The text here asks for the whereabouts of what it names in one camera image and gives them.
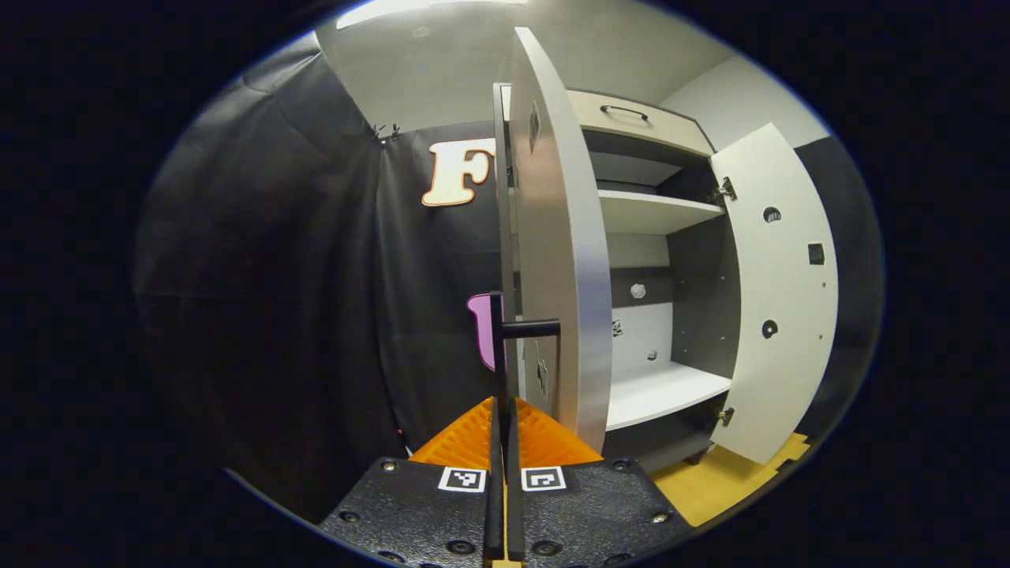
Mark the black backdrop cloth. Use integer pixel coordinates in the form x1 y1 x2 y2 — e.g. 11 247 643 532
134 32 885 521

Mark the beige shoe cabinet door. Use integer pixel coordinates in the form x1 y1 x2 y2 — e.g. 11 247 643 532
509 28 615 454
709 122 840 466

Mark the beige cabinet drawer front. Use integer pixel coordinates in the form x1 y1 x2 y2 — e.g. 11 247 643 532
501 85 716 159

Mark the ceiling light panel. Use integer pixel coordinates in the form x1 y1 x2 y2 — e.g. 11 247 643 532
335 0 529 31

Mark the beige double-door shoe cabinet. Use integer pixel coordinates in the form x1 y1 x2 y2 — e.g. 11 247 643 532
493 28 840 474

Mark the black cabinet door handle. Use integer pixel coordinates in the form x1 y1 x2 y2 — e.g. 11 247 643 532
488 292 562 411

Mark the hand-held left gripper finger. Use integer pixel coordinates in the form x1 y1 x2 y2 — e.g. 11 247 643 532
505 397 695 568
320 397 504 568

